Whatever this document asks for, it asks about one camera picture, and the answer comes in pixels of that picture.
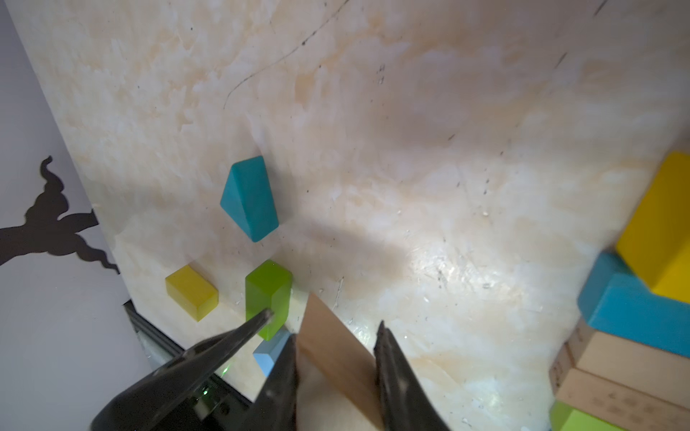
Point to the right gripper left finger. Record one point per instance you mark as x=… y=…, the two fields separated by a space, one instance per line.
x=275 y=406

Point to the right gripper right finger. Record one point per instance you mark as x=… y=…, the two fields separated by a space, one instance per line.
x=404 y=404

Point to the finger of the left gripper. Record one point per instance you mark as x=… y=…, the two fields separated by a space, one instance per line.
x=145 y=404

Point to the light blue cube block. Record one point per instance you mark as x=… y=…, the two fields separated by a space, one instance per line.
x=268 y=351

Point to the natural wood triangle block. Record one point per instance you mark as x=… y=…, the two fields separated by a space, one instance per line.
x=337 y=353

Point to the yellow rectangle block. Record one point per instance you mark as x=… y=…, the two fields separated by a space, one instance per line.
x=192 y=292

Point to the green rectangle block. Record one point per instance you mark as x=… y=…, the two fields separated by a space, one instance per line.
x=563 y=417

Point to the teal triangle block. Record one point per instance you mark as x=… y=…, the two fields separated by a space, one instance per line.
x=247 y=198

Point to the printed wood rectangle block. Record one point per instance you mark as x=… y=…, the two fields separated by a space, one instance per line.
x=614 y=403

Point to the long teal rectangle block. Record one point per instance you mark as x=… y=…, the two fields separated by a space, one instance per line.
x=615 y=301

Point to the yellow triangle block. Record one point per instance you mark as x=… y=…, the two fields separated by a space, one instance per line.
x=655 y=242

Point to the plain wood rectangle block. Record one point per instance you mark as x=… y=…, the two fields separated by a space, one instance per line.
x=653 y=371

